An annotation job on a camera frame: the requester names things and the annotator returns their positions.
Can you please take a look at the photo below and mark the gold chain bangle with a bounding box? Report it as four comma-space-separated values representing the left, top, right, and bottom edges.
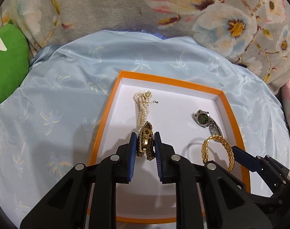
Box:
201, 135, 235, 172

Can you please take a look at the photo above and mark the silver steel wristwatch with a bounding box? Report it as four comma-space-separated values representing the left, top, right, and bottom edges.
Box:
193, 110, 223, 137

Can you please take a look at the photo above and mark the small gold wristwatch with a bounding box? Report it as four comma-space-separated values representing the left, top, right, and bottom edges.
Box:
136, 122, 155, 161

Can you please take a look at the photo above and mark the orange jewelry box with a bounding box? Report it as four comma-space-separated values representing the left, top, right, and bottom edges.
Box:
90, 71, 245, 224

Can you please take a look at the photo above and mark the light blue palm bedsheet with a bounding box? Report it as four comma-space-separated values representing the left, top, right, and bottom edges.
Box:
0, 31, 290, 226

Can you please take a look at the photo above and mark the grey floral blanket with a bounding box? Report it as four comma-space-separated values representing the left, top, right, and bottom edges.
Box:
0, 0, 290, 93

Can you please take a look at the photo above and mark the green plush pillow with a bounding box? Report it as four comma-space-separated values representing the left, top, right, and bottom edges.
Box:
0, 23, 29, 104

